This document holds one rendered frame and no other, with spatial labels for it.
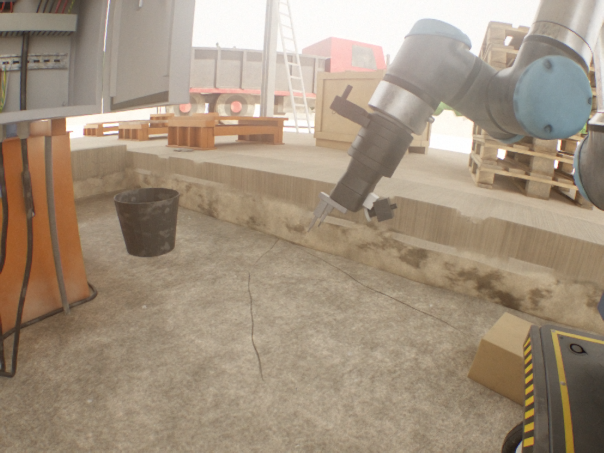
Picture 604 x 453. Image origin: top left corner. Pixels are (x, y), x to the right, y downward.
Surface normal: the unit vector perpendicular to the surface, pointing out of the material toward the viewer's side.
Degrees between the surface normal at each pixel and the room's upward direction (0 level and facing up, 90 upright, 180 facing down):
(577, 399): 0
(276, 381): 0
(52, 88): 90
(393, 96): 78
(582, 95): 95
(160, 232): 99
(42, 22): 90
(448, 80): 115
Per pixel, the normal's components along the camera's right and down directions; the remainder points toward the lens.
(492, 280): -0.69, 0.41
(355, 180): -0.18, -0.13
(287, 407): 0.05, -0.95
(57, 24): 0.81, 0.22
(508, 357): -0.76, 0.16
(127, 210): -0.19, 0.43
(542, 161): -0.43, 0.25
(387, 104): -0.54, 0.03
